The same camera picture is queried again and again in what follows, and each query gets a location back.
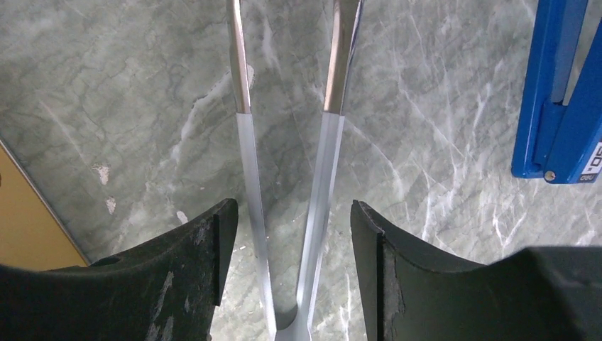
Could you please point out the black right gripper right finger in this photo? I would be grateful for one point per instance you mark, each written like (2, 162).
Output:
(412, 290)

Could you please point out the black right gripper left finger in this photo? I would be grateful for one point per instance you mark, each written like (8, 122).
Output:
(164, 289)

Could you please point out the gold chocolate tin box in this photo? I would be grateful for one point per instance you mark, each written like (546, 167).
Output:
(32, 236)

